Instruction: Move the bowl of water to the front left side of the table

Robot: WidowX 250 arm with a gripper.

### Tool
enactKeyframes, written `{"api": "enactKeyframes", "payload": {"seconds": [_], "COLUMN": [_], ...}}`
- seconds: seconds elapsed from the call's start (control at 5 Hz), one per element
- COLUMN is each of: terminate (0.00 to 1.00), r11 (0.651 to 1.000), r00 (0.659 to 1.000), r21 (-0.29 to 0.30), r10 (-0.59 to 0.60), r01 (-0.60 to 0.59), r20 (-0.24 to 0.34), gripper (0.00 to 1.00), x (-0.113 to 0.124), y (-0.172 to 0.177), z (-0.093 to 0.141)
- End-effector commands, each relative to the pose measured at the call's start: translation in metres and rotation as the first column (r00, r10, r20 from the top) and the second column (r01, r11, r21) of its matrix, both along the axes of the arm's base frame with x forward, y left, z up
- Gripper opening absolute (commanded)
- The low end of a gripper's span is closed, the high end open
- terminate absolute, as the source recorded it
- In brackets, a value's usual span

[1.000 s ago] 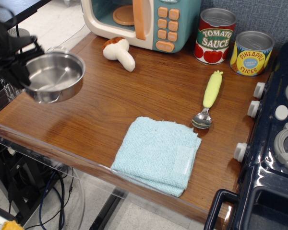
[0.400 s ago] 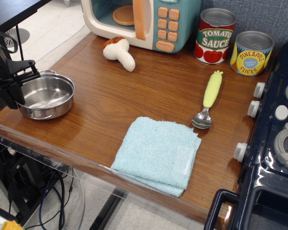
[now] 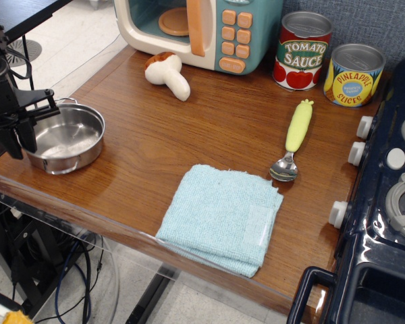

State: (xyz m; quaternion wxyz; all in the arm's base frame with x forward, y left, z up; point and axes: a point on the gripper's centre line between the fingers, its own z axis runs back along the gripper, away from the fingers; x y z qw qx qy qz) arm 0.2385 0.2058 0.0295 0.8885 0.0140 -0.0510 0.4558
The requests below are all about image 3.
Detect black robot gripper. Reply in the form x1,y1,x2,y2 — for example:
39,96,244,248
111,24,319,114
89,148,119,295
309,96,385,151
0,69,60,159

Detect stainless steel bowl with handles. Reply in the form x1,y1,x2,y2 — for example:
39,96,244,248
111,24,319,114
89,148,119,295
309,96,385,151
26,98,106,175

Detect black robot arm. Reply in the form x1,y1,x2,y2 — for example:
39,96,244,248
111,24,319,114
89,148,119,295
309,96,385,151
0,25,60,159

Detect black desk at left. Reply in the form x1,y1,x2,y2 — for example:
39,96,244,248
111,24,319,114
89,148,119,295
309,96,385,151
0,0,71,40

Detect plush mushroom toy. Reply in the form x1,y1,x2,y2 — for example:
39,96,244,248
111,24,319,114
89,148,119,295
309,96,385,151
144,51,190,101

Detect yellow object at floor corner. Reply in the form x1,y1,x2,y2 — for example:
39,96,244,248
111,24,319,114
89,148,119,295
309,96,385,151
2,310,33,324

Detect light blue folded towel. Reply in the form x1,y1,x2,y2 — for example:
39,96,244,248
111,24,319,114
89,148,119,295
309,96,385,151
156,165,284,278

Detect teal toy microwave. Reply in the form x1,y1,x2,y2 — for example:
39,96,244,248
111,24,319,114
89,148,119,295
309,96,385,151
114,1,283,75

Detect tomato sauce can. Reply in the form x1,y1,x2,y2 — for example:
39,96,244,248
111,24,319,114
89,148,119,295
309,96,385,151
273,11,333,90

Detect pineapple slices can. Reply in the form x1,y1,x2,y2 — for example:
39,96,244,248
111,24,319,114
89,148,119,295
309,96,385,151
323,43,386,107

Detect dark blue toy stove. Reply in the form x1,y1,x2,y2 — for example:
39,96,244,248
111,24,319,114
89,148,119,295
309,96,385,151
288,59,405,323

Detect black and blue floor cables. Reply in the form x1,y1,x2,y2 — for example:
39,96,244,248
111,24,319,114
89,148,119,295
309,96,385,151
33,236,105,324

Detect spoon with yellow handle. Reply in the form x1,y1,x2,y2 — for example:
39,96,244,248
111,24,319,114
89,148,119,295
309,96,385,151
269,99,314,182

